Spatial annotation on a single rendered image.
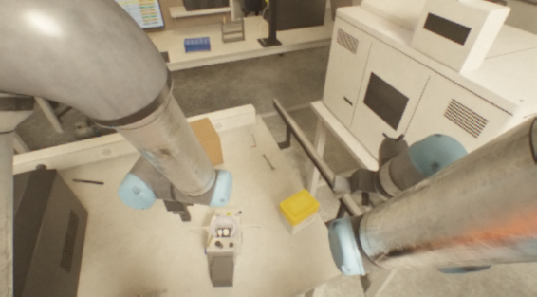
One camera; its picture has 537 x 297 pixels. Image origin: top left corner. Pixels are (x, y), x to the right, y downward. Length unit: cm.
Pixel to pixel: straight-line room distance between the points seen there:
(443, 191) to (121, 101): 27
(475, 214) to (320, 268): 83
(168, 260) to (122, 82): 85
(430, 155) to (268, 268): 69
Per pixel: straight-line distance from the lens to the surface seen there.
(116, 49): 26
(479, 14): 93
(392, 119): 119
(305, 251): 102
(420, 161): 46
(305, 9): 272
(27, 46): 25
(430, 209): 24
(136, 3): 240
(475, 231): 22
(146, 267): 107
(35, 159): 150
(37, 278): 94
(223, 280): 92
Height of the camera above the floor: 182
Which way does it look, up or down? 40 degrees down
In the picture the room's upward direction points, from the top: straight up
